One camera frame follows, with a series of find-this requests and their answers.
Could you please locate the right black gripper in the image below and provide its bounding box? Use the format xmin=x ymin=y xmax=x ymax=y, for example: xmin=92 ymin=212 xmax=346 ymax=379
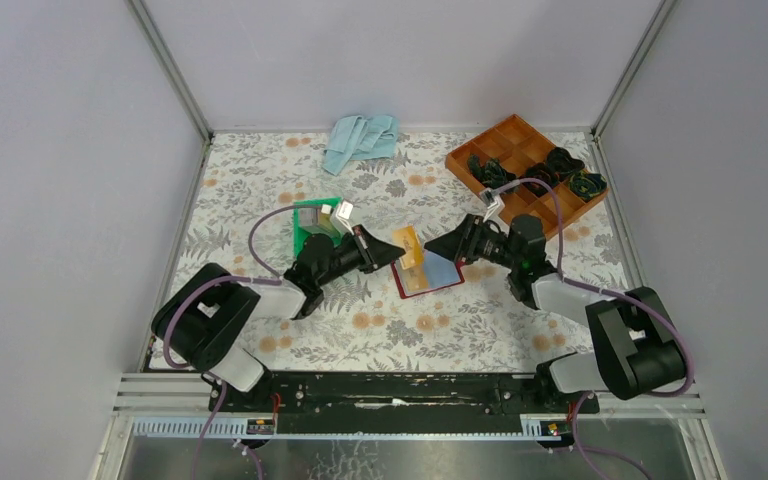
xmin=424 ymin=213 xmax=520 ymax=271

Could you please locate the green plastic bin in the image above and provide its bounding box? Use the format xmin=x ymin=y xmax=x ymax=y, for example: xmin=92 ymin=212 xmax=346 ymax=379
xmin=293 ymin=197 xmax=356 ymax=256

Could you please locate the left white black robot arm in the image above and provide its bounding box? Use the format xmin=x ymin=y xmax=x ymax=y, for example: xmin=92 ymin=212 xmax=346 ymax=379
xmin=151 ymin=225 xmax=405 ymax=411

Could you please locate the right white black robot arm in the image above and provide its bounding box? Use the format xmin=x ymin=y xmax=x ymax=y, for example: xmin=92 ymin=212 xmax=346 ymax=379
xmin=426 ymin=214 xmax=694 ymax=412

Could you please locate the dark rolled sock middle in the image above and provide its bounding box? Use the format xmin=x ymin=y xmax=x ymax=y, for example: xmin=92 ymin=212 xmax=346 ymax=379
xmin=523 ymin=163 xmax=561 ymax=197

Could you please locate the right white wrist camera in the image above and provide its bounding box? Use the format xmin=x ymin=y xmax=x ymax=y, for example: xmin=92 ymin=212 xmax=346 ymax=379
xmin=478 ymin=188 xmax=505 ymax=221

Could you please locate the orange compartment tray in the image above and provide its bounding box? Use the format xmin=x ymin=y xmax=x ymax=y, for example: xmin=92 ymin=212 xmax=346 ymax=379
xmin=445 ymin=114 xmax=609 ymax=238

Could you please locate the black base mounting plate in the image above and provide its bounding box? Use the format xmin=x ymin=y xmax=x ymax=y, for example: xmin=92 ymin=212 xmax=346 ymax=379
xmin=209 ymin=371 xmax=600 ymax=435

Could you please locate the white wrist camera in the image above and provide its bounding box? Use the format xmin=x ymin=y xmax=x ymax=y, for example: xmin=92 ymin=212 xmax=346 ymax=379
xmin=319 ymin=200 xmax=354 ymax=236
xmin=478 ymin=188 xmax=505 ymax=221

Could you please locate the dark rolled sock top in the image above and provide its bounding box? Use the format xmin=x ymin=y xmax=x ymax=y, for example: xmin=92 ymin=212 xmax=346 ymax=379
xmin=545 ymin=147 xmax=585 ymax=182

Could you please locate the red leather card holder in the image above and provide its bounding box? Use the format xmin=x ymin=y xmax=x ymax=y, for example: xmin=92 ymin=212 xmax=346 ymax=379
xmin=391 ymin=252 xmax=465 ymax=299

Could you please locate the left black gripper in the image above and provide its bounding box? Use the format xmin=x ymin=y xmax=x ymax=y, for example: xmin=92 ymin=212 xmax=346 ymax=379
xmin=316 ymin=224 xmax=404 ymax=289

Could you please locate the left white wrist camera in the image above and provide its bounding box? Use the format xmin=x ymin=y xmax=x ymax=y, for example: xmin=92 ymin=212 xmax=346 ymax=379
xmin=319 ymin=200 xmax=354 ymax=236

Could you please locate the dark rolled sock left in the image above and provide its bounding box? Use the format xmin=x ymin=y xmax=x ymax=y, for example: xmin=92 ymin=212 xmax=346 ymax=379
xmin=466 ymin=154 xmax=518 ymax=189

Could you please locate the dark rolled sock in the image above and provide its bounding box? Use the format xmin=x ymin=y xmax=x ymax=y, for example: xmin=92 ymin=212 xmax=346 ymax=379
xmin=466 ymin=154 xmax=518 ymax=189
xmin=523 ymin=163 xmax=561 ymax=197
xmin=567 ymin=170 xmax=608 ymax=202
xmin=545 ymin=147 xmax=585 ymax=182

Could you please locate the dark rolled sock right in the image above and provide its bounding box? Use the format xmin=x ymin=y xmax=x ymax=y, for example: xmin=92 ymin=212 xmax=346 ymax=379
xmin=567 ymin=170 xmax=608 ymax=202

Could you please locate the gold VIP card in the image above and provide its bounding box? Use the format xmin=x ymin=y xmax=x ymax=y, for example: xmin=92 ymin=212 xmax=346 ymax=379
xmin=399 ymin=265 xmax=430 ymax=298

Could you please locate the light blue cloth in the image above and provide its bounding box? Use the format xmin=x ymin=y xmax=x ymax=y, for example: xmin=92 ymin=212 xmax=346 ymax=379
xmin=323 ymin=115 xmax=400 ymax=175

